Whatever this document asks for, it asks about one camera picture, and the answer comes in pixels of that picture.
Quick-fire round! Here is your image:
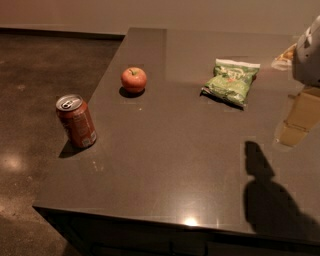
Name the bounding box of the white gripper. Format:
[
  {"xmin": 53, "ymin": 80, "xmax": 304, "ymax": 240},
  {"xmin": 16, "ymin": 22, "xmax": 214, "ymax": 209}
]
[{"xmin": 278, "ymin": 16, "xmax": 320, "ymax": 147}]

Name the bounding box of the red coke can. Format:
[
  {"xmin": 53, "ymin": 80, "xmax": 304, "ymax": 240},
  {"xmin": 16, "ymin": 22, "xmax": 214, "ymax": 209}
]
[{"xmin": 56, "ymin": 94, "xmax": 97, "ymax": 148}]

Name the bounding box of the orange snack bag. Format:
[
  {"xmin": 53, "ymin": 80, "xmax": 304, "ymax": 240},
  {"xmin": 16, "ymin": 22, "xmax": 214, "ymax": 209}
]
[{"xmin": 271, "ymin": 44, "xmax": 296, "ymax": 71}]

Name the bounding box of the green chip bag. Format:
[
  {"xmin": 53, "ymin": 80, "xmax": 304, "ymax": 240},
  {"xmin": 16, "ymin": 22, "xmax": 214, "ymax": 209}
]
[{"xmin": 201, "ymin": 59, "xmax": 260, "ymax": 108}]

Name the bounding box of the red apple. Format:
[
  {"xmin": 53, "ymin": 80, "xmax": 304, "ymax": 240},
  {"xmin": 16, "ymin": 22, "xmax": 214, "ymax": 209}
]
[{"xmin": 121, "ymin": 67, "xmax": 147, "ymax": 94}]

